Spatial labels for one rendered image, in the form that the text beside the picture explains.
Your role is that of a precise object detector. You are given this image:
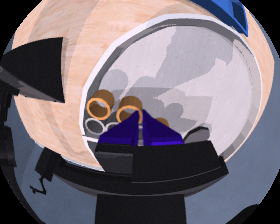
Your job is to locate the bronze bushing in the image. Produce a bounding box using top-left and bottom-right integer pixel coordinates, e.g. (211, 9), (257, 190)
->
(155, 118), (170, 128)
(87, 89), (115, 120)
(117, 96), (143, 124)

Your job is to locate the blue open crate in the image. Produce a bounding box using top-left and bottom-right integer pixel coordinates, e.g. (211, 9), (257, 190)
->
(190, 0), (248, 37)

